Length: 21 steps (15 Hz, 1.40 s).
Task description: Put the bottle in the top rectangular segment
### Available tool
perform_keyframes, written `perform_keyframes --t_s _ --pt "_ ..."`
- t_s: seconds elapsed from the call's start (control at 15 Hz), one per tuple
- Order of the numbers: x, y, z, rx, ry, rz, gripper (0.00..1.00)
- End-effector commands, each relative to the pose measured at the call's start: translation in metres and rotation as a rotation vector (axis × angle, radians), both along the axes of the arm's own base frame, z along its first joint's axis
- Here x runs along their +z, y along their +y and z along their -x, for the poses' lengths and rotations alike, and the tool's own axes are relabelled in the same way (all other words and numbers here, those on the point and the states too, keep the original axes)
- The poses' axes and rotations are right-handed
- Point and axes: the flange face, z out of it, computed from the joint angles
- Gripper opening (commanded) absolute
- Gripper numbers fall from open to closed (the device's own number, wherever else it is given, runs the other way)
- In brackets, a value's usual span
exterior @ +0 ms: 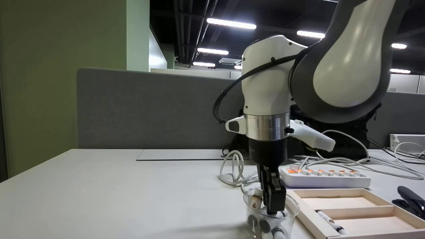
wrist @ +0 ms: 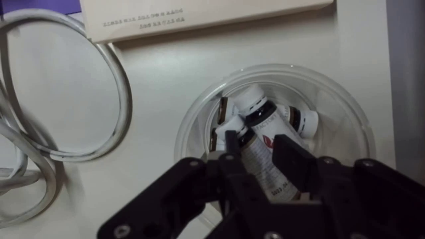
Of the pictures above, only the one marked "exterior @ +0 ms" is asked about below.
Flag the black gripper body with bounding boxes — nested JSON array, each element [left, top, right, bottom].
[[246, 137, 289, 168]]

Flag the clear plastic cup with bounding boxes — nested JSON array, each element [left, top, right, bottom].
[[241, 185, 301, 239]]

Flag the white power strip orange switches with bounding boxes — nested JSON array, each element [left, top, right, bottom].
[[280, 166, 371, 190]]

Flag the bulky black backpack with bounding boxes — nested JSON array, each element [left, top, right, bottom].
[[304, 101, 382, 162]]

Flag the wooden segmented tray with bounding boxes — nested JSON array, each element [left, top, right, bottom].
[[284, 187, 425, 239]]

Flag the ceiling air vent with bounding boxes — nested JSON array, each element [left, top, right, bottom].
[[217, 57, 242, 68]]

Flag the grey desk partition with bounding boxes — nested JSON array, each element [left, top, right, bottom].
[[75, 68, 425, 150]]

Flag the black stapler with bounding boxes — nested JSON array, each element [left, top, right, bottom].
[[390, 185, 425, 221]]

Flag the white box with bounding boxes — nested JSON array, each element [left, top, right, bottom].
[[389, 133, 425, 154]]

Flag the coiled white cable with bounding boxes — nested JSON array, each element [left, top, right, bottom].
[[217, 149, 266, 197]]

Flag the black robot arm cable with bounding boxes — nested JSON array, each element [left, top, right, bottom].
[[211, 48, 310, 125]]

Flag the long white cable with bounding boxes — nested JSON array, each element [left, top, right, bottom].
[[286, 129, 425, 182]]

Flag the thin white cable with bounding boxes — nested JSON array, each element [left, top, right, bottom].
[[382, 141, 425, 162]]

